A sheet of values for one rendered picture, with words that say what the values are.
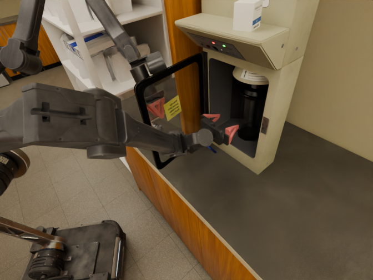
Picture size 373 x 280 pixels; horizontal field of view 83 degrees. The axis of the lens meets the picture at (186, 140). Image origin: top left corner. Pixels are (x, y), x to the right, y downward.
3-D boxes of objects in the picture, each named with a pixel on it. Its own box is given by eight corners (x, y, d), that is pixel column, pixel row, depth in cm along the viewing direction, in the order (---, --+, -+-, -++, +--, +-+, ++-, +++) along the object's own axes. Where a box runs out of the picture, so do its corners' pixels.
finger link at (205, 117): (215, 106, 83) (197, 116, 79) (229, 113, 79) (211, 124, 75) (215, 119, 88) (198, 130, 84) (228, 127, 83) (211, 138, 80)
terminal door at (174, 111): (205, 134, 104) (202, 51, 77) (158, 171, 89) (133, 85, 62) (203, 133, 104) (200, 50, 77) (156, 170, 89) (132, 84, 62)
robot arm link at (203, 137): (165, 133, 73) (168, 158, 71) (175, 124, 62) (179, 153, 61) (196, 130, 77) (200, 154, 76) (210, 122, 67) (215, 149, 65)
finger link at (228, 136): (228, 113, 79) (210, 124, 75) (243, 121, 75) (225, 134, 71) (228, 127, 84) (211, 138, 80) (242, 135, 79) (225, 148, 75)
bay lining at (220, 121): (243, 109, 112) (251, 38, 88) (288, 131, 96) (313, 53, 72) (210, 130, 101) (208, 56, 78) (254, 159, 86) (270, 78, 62)
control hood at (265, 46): (202, 43, 77) (201, 12, 70) (282, 68, 57) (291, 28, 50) (177, 53, 72) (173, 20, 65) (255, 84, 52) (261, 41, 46)
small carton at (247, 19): (241, 24, 56) (243, -2, 52) (260, 26, 54) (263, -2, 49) (232, 30, 53) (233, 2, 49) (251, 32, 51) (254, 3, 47)
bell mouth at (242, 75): (252, 59, 85) (255, 45, 82) (293, 71, 75) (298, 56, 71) (222, 74, 78) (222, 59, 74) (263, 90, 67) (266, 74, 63)
